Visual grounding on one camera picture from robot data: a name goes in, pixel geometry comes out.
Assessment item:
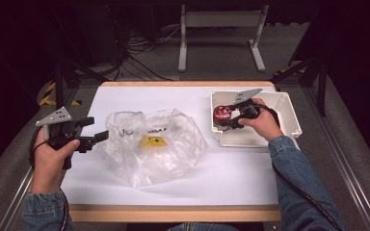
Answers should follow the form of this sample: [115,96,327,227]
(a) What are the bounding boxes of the bundle of floor cables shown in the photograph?
[107,23,181,82]

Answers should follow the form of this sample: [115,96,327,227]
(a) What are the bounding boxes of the person's right hand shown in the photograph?
[237,97,282,142]

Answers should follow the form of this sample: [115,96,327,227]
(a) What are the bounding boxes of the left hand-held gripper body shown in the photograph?
[35,106,96,170]

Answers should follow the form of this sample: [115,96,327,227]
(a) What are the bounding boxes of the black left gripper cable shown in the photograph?
[28,125,70,231]

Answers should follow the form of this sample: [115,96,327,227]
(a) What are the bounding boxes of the clear plastic bag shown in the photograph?
[95,108,210,188]

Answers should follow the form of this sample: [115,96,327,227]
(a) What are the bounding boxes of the white metal stand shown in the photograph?
[177,4,270,73]

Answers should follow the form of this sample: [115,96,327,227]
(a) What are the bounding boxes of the black tripod stand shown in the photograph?
[51,47,111,109]
[269,47,330,118]

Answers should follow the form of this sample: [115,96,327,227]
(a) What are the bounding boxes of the yellow packet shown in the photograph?
[139,135,169,149]

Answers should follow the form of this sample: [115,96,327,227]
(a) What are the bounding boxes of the person's left hand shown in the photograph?
[29,127,81,195]

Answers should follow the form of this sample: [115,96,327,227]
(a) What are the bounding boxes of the metal frame rail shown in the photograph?
[302,86,370,231]
[0,167,35,231]

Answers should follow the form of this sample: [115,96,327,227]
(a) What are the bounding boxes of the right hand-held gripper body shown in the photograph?
[232,88,264,120]

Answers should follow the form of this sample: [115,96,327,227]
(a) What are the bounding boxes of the yellow black floor tape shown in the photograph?
[38,81,83,107]

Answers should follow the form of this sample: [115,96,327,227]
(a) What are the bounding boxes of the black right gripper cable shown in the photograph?
[257,104,344,231]

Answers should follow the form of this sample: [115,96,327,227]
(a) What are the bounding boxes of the red small container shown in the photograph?
[213,105,235,125]

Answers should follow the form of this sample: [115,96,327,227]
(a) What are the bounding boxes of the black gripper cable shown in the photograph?
[28,125,70,231]
[257,104,344,231]

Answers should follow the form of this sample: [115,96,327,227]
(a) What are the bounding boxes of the white plastic box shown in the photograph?
[209,89,304,149]

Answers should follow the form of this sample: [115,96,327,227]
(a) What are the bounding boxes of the person's legs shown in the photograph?
[166,221,240,231]

